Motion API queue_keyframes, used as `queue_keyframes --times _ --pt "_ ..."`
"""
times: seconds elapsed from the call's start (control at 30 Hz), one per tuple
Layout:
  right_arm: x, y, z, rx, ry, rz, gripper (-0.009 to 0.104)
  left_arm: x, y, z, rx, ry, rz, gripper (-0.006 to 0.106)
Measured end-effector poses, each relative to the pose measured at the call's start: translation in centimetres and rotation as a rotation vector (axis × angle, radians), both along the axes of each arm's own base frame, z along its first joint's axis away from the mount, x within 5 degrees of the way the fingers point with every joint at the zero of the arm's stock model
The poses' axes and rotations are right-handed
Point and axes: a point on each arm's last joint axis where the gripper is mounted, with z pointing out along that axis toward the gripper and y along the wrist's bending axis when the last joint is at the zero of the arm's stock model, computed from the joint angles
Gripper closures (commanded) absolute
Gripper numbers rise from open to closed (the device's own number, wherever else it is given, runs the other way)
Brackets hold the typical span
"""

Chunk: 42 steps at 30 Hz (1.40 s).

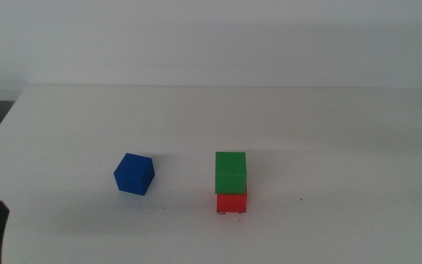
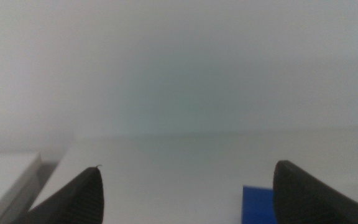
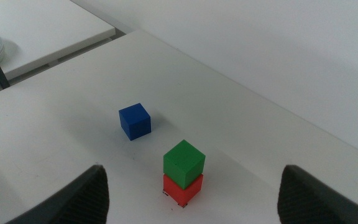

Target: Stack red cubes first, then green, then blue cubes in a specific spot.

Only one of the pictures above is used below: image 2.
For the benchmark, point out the white side table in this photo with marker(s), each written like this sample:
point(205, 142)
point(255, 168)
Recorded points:
point(2, 183)

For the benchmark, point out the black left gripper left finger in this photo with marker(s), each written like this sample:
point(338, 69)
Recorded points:
point(76, 202)

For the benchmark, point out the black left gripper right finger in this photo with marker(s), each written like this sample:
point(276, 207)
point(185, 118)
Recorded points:
point(303, 202)

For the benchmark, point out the blue cube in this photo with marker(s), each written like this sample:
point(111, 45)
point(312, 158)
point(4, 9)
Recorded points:
point(257, 205)

